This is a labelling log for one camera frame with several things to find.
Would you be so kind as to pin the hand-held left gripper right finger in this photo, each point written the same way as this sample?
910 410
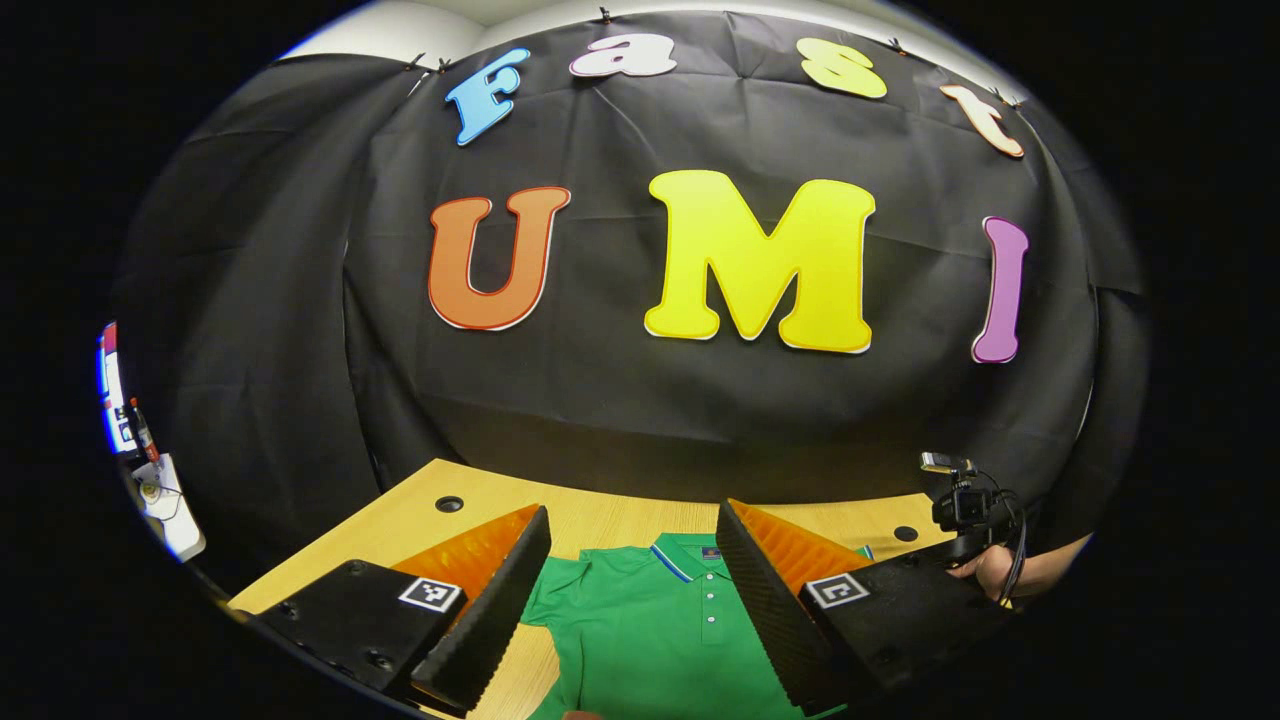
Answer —
770 610

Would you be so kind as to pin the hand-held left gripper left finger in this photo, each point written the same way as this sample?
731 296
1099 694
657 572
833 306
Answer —
495 600

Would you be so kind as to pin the green T-shirt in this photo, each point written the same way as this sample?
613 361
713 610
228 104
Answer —
660 640

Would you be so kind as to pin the black backdrop cloth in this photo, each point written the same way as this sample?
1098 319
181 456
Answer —
700 420

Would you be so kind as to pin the white box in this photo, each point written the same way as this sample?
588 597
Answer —
175 510

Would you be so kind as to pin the dark bottle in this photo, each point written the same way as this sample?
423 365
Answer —
143 425

